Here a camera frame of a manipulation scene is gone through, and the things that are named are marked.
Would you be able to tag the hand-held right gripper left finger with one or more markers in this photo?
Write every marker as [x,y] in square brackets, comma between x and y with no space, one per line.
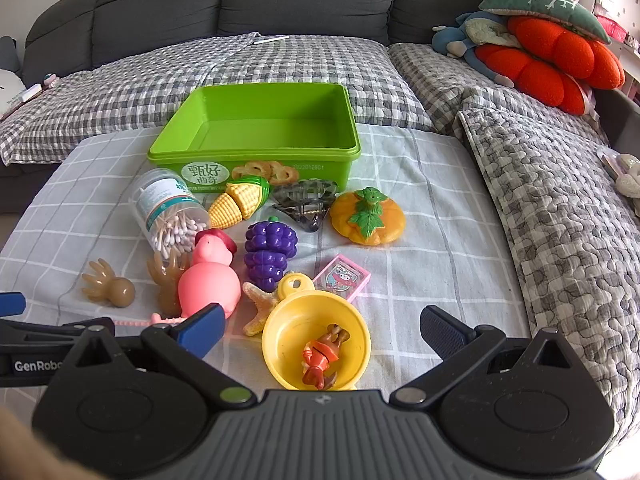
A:
[200,330]

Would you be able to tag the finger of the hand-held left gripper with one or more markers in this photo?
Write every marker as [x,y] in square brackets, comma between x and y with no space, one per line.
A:
[11,304]
[45,331]

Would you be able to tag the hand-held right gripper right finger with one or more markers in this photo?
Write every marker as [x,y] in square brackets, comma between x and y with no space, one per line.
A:
[442,327]

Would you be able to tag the brown rubber hand toy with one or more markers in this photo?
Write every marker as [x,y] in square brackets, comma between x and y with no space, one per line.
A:
[120,290]
[167,285]

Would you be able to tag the yellow toy bowl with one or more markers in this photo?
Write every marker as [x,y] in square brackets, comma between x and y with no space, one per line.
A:
[292,322]

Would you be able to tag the purple toy grapes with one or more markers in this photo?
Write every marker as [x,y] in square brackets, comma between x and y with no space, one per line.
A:
[270,255]

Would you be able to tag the clear cotton swab jar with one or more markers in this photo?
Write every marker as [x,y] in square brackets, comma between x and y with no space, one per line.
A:
[160,200]

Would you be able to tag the green plastic box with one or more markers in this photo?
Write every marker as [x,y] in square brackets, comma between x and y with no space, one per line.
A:
[260,125]

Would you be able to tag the pink rubber pig toy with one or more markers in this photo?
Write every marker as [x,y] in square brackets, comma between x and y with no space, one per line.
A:
[205,285]

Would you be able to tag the yellow toy starfish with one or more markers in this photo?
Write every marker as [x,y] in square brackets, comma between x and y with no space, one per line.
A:
[257,305]

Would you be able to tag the pink plastic stick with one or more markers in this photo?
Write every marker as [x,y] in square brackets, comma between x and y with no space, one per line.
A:
[135,320]

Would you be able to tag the pale grid pattern sheet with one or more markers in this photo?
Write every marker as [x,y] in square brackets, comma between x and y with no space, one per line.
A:
[450,260]

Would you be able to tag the small pink handheld game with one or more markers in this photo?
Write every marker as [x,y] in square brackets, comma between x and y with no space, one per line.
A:
[342,277]

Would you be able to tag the orange toy pumpkin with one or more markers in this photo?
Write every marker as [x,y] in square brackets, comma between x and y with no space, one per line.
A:
[387,220]

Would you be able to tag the orange toy figurine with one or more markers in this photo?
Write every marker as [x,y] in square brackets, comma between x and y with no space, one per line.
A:
[320,355]

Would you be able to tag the yellow toy corn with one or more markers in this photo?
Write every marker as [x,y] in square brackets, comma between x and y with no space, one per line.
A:
[230,206]

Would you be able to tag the grey patterned quilt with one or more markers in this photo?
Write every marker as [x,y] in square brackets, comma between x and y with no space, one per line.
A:
[560,240]

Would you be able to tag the white pink charger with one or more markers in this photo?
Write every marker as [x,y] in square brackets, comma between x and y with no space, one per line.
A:
[30,95]

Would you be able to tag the white printed pillow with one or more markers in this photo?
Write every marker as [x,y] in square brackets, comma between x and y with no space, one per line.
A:
[7,91]

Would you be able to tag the grey checked blanket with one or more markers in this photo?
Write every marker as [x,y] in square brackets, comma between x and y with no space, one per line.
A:
[125,95]

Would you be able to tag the white plush toy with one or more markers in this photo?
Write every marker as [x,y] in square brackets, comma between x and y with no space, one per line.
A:
[625,172]

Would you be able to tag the dark grey cushion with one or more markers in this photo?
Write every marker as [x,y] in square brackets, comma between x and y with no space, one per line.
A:
[9,55]

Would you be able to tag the red pumpkin cushion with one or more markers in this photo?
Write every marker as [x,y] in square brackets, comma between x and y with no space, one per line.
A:
[565,50]
[535,85]

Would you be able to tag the blue plush toy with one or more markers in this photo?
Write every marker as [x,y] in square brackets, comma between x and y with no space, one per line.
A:
[470,30]

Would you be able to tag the white pen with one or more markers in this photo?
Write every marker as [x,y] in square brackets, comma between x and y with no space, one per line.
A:
[272,39]

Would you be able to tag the green leaf print cushion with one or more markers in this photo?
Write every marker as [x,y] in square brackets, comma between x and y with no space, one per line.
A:
[540,0]

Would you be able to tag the pink basket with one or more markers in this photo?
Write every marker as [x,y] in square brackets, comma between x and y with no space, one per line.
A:
[611,27]

